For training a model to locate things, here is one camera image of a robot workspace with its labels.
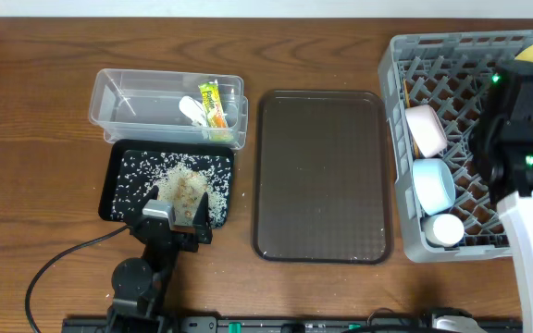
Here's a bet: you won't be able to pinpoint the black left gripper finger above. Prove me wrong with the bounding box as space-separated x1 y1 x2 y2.
142 186 159 214
192 192 211 230

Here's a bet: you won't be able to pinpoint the rice food waste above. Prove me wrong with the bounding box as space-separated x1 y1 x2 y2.
110 150 233 228

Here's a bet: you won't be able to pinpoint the green snack wrapper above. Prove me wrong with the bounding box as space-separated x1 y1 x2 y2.
199 80 233 142

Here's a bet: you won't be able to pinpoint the light blue bowl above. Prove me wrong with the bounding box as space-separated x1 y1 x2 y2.
412 158 456 216

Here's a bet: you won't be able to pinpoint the wooden chopstick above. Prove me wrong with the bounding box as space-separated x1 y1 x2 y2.
403 79 420 159

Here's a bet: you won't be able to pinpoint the pink bowl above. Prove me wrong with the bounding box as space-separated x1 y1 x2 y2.
405 105 448 158

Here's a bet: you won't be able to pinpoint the white cup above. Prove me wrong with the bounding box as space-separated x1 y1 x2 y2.
422 214 465 247

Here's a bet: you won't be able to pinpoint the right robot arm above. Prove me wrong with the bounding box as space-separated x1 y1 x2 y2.
469 60 533 332

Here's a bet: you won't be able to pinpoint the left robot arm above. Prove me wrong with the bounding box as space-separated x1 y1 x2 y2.
104 187 213 333

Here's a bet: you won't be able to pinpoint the black waste tray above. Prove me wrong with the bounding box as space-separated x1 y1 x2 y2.
98 140 234 228

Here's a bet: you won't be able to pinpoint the clear plastic waste bin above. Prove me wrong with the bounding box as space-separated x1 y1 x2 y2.
89 68 248 150

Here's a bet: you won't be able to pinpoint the grey dishwasher rack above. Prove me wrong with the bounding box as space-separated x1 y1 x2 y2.
378 30 533 263

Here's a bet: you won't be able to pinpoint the dark brown serving tray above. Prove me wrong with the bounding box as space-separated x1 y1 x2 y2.
252 90 393 265

